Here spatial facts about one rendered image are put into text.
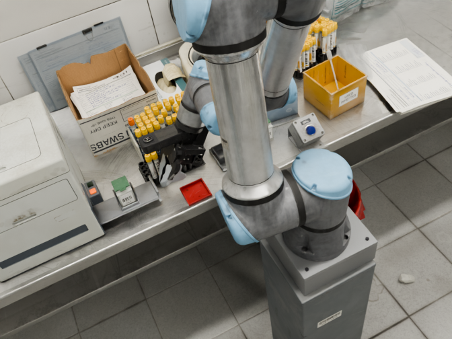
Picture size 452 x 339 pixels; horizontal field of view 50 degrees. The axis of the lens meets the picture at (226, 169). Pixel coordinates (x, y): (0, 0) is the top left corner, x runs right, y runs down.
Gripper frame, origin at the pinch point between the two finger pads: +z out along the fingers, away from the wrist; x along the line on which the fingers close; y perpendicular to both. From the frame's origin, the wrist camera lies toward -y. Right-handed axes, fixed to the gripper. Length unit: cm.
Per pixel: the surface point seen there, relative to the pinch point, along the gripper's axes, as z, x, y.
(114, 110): -6.2, 24.7, -6.9
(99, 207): 9.3, 1.8, -14.3
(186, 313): 83, 11, 40
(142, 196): 3.8, -0.6, -4.7
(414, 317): 44, -35, 108
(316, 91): -28, 6, 45
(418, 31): -47, 19, 91
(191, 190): 0.8, -2.8, 8.1
